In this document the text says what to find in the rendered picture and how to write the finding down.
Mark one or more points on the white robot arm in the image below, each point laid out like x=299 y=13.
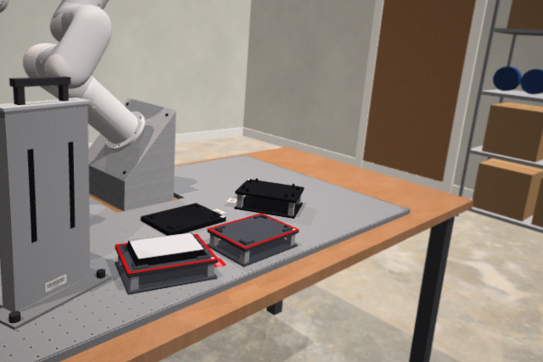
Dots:
x=83 y=32

